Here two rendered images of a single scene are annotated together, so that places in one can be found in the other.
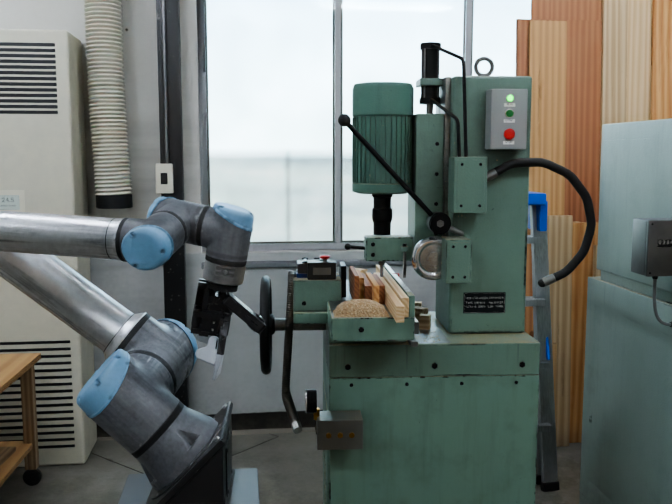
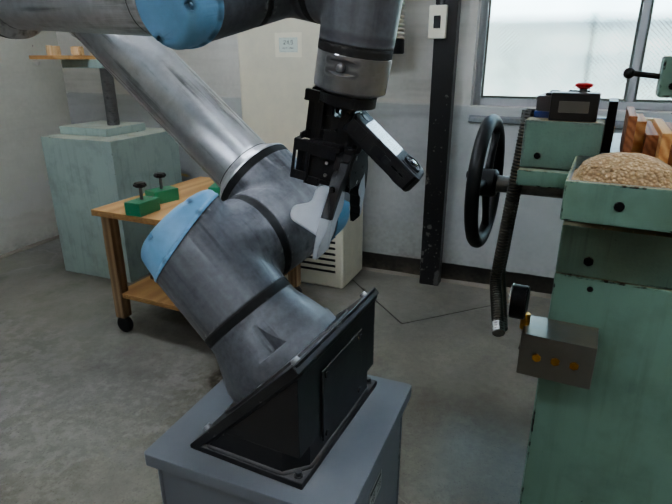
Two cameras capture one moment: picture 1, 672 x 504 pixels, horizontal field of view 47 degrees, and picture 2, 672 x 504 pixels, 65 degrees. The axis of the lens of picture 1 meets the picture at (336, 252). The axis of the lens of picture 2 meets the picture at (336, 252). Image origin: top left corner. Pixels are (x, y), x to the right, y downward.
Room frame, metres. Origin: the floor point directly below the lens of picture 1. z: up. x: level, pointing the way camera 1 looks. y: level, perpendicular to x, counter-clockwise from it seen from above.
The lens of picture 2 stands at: (1.08, -0.07, 1.07)
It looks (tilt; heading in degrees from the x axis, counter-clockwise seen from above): 20 degrees down; 29
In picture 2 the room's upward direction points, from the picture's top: straight up
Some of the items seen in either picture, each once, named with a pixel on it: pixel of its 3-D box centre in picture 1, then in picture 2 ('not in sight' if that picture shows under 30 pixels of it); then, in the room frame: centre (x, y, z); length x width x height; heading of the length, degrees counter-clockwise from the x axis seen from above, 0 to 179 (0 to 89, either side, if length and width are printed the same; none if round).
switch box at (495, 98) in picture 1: (506, 119); not in sight; (2.13, -0.46, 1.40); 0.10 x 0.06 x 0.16; 93
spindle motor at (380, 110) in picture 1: (382, 139); not in sight; (2.25, -0.13, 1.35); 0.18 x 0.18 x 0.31
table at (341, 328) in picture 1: (346, 306); (608, 167); (2.20, -0.03, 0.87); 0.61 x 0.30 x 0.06; 3
